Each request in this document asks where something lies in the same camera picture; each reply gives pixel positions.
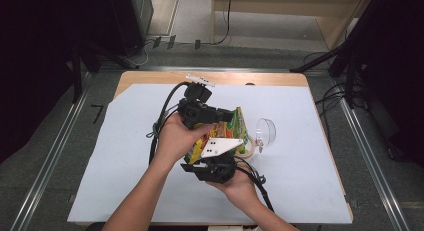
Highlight green yellow spouted pouch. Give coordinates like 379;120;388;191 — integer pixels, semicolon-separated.
184;106;251;166

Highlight dark curtain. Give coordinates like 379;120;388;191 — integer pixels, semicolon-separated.
0;0;113;164
361;0;424;167

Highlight white table mat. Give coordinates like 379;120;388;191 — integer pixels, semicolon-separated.
66;83;354;225

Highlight right hand-held gripper cable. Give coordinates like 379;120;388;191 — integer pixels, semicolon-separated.
233;155;275;213

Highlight black cabinet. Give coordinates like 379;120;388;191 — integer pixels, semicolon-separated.
109;0;155;58

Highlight long metal floor rail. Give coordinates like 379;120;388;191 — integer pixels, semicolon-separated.
9;86;92;231
332;78;412;231

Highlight white floor cable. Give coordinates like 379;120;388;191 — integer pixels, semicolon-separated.
127;40;152;67

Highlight person's right hand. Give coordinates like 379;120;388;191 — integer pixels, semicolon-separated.
206;170;262;211

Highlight clear glass jar with lid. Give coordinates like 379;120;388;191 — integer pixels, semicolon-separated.
239;117;278;159

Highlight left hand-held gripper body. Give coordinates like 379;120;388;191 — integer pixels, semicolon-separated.
177;74;221;130

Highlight black metal stand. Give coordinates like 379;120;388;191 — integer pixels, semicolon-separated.
68;37;138;104
289;0;379;109

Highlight person's left hand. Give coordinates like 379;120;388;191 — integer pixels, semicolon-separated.
155;113;215;168

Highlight hand-held gripper cable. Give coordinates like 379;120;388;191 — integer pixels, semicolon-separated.
145;81;192;166
233;155;275;213

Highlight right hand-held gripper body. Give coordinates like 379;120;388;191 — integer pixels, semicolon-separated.
195;137;245;185

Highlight left hand-held gripper cable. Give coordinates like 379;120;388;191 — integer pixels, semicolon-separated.
145;81;192;166

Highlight black floor cables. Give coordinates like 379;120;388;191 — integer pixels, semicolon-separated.
302;50;356;146

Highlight black hanging cable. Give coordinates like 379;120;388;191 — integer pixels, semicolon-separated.
212;0;234;46

